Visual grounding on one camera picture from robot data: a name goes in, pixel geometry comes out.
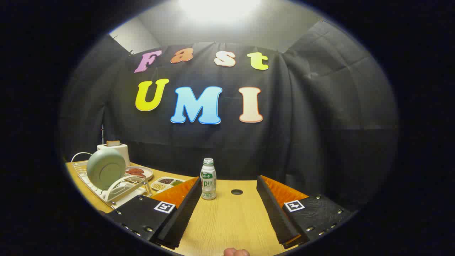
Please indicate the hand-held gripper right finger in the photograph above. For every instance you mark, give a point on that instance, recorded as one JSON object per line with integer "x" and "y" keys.
{"x": 275, "y": 213}

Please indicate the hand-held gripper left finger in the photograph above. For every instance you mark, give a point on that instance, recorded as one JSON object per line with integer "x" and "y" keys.
{"x": 185, "y": 217}

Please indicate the pale green plate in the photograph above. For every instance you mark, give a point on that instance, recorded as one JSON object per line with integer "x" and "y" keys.
{"x": 105, "y": 169}

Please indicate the small white round dish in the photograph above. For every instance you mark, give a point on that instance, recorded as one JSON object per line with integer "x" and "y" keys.
{"x": 148, "y": 173}

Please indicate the pile of green beans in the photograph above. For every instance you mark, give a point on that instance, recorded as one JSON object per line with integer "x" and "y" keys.
{"x": 177, "y": 182}

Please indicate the white divided tray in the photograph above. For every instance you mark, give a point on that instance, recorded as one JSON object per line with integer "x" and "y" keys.
{"x": 168, "y": 185}

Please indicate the pile of yellow beans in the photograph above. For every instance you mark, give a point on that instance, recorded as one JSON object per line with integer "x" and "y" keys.
{"x": 159, "y": 186}

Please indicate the pile of dark beans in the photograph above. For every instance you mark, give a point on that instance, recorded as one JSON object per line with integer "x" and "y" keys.
{"x": 165, "y": 181}

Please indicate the white plastic drink bottle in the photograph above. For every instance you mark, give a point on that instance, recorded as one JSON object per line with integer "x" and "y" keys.
{"x": 208, "y": 181}

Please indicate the red sausage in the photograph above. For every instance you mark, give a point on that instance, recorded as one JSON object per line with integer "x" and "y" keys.
{"x": 135, "y": 170}
{"x": 139, "y": 175}

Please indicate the white toaster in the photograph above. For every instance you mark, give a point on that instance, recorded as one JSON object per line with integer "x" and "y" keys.
{"x": 122, "y": 151}

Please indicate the black backdrop cloth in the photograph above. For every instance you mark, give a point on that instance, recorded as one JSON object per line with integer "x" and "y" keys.
{"x": 320, "y": 124}

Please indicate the toast bread slice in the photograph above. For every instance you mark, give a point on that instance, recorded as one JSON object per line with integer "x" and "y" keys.
{"x": 113, "y": 143}

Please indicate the thin metal pole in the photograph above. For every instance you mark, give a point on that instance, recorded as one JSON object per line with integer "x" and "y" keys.
{"x": 102, "y": 135}

